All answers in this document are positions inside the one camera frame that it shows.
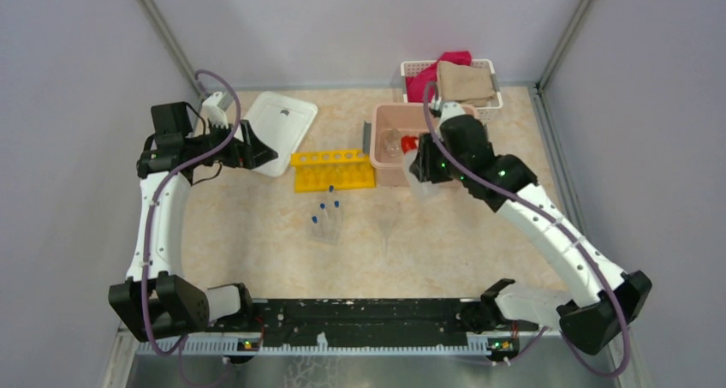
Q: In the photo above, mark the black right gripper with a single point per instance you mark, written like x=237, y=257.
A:
x=423, y=167

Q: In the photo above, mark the white plastic tray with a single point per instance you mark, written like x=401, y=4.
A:
x=281, y=122

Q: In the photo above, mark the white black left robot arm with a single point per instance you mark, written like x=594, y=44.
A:
x=155, y=301

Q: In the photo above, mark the white perforated basket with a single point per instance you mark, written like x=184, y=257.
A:
x=485, y=113

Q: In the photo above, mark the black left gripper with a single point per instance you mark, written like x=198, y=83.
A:
x=248, y=153

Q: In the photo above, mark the yellow test tube rack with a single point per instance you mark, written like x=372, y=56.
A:
x=332, y=170

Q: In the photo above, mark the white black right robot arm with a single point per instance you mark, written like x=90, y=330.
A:
x=601, y=297

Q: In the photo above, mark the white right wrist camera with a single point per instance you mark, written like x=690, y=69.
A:
x=445, y=110

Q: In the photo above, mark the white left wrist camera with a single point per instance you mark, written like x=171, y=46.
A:
x=214, y=110

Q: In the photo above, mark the red cloth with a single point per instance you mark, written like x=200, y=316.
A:
x=425, y=79

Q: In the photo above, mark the blue capped small tubes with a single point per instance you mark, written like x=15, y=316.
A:
x=323, y=206

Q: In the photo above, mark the pink plastic tub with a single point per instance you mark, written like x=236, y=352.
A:
x=410, y=119

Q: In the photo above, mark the beige cloth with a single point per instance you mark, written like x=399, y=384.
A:
x=465, y=84

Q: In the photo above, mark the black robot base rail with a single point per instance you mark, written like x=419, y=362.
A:
x=367, y=323

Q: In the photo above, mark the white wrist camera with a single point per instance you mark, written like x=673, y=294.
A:
x=445, y=110
x=214, y=110

